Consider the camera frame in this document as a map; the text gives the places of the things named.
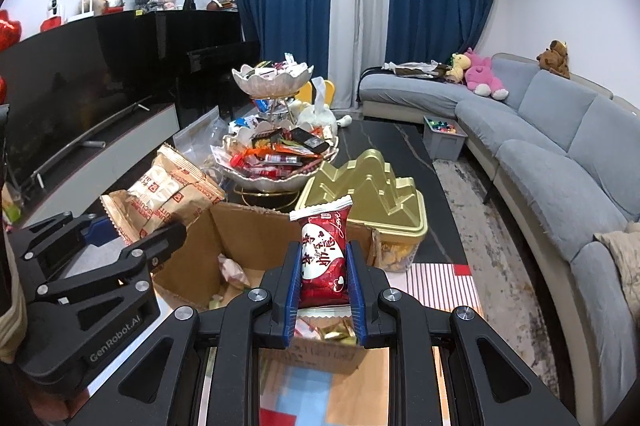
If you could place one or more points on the pink plush toy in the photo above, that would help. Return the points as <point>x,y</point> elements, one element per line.
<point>485,73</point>

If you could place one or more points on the brown bear plush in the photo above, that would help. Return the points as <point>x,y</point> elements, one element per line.
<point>554,58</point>

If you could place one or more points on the stack of books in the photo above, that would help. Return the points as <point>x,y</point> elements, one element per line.
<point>222,4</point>

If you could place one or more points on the beige jacket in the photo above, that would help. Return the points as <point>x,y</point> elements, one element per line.
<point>622,256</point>

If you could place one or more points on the colourful checked tablecloth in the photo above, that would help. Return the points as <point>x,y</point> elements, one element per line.
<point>440,281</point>

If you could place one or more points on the pink doll plush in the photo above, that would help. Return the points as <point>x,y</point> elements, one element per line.
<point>167,0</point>

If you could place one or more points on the white sheer curtain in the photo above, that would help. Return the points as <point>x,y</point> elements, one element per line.
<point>360,5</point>

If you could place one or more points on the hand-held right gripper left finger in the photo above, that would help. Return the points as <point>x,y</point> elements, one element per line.
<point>294,296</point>

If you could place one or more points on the yellow chair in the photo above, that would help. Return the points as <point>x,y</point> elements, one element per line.
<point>327,88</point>

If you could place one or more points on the gold brown biscuit packet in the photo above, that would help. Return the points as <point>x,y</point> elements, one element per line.
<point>170,196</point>

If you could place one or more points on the red gold ornament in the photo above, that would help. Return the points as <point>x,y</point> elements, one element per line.
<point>115,4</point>

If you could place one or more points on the crumpled white bag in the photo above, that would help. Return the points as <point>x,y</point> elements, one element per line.
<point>412,69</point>

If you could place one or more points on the yellow plush toy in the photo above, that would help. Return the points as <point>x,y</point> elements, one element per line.
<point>457,66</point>

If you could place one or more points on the clear plastic bag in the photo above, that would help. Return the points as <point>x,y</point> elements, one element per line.
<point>200,140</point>

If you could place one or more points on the large red foil balloon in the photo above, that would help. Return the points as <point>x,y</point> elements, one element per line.
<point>9,30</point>

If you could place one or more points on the black upright piano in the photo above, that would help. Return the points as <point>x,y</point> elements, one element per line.
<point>200,30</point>

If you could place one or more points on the grey sectional sofa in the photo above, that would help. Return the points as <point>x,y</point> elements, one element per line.
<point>550,125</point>

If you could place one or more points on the brown cardboard box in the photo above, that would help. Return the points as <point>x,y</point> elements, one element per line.
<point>190,276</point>

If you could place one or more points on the white tiered bowl stand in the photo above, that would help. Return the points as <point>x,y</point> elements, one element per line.
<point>272,84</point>

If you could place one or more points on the gold foil candy packet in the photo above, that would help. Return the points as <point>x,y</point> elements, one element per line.
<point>335,335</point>

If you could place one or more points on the black metronome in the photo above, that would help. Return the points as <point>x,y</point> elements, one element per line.
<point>189,1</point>

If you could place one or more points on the pile of assorted wrapped snacks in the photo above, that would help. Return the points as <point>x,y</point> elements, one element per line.
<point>275,155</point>

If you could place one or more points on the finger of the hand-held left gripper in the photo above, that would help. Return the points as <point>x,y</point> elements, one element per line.
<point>160,243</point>
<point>97,228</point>

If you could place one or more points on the grey television cabinet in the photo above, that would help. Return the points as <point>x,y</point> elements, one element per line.
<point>135,130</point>

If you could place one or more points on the gold mountain-shaped lid container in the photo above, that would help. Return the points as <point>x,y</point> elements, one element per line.
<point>370,191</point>

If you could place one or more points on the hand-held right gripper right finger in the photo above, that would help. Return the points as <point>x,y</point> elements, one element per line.
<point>356,296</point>

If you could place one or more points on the patterned grey rug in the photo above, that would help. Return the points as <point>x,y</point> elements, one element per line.
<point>480,216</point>

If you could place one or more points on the white red robot toy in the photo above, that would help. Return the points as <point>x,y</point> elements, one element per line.
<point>54,15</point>

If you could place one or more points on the silver white snack packet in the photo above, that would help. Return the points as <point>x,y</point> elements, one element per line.
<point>232,273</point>

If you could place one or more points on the white plush toy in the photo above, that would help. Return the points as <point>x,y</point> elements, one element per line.
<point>320,115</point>

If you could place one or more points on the black television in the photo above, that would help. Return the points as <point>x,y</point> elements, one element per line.
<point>60,95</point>

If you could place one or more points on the white router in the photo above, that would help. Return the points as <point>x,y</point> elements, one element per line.
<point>90,5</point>

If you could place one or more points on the grey toy storage bin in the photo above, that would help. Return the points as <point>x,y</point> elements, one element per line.
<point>445,145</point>

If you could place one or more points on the red white heart packet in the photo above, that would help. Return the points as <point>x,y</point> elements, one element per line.
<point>322,266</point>

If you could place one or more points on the grey remote control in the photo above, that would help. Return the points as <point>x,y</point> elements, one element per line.
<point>94,144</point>

